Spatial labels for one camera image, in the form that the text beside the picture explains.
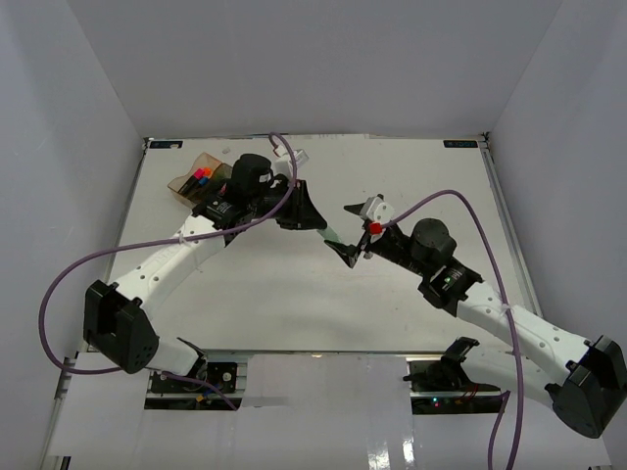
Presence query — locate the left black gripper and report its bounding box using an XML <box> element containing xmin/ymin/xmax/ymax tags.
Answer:
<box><xmin>249</xmin><ymin>179</ymin><xmax>327</xmax><ymax>230</ymax></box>

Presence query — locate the light green correction pen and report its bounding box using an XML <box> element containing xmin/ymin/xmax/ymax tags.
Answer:
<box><xmin>317</xmin><ymin>226</ymin><xmax>342</xmax><ymax>243</ymax></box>

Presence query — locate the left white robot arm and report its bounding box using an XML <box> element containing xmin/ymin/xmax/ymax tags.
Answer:
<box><xmin>83</xmin><ymin>150</ymin><xmax>327</xmax><ymax>391</ymax></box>

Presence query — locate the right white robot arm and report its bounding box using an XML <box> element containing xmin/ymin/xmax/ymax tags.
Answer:
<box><xmin>326</xmin><ymin>197</ymin><xmax>626</xmax><ymax>439</ymax></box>

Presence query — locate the smoky grey plastic tray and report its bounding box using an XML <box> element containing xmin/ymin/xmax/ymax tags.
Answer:
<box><xmin>187</xmin><ymin>164</ymin><xmax>232</xmax><ymax>207</ymax></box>

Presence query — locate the amber plastic tray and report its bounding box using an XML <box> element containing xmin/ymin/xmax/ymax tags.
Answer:
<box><xmin>168</xmin><ymin>153</ymin><xmax>222</xmax><ymax>209</ymax></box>

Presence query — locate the right black logo sticker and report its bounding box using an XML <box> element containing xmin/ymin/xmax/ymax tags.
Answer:
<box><xmin>443</xmin><ymin>139</ymin><xmax>478</xmax><ymax>149</ymax></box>

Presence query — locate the black logo sticker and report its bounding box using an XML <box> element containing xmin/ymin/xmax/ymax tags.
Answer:
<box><xmin>149</xmin><ymin>140</ymin><xmax>183</xmax><ymax>149</ymax></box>
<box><xmin>443</xmin><ymin>139</ymin><xmax>478</xmax><ymax>149</ymax></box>

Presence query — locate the left black logo sticker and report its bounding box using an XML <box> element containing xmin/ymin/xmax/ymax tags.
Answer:
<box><xmin>149</xmin><ymin>140</ymin><xmax>183</xmax><ymax>149</ymax></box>

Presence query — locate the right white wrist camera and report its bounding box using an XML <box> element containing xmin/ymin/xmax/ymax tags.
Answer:
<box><xmin>359</xmin><ymin>195</ymin><xmax>395</xmax><ymax>243</ymax></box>

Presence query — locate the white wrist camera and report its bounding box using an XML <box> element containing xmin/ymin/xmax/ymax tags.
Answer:
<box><xmin>359</xmin><ymin>195</ymin><xmax>395</xmax><ymax>243</ymax></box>
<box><xmin>272</xmin><ymin>147</ymin><xmax>309</xmax><ymax>178</ymax></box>

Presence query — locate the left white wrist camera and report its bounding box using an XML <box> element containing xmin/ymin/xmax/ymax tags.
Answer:
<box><xmin>272</xmin><ymin>147</ymin><xmax>309</xmax><ymax>178</ymax></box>

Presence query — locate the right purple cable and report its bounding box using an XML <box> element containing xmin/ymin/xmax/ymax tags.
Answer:
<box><xmin>381</xmin><ymin>190</ymin><xmax>525</xmax><ymax>470</ymax></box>

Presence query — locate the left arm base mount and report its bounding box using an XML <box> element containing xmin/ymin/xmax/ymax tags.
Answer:
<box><xmin>144</xmin><ymin>361</ymin><xmax>243</xmax><ymax>411</ymax></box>

